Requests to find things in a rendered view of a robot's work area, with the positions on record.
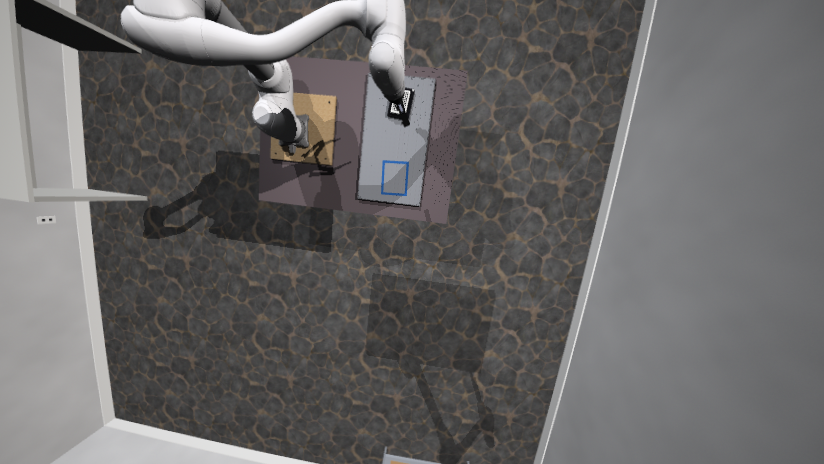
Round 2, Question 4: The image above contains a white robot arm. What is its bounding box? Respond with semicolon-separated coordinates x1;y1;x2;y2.
121;0;406;153

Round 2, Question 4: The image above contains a black rectangular frame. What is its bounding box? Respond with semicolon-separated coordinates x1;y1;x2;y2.
387;88;415;119

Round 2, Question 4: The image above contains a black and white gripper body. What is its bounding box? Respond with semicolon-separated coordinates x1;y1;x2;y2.
387;94;404;107

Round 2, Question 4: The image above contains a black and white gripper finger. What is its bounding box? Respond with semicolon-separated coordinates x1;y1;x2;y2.
393;99;410;127

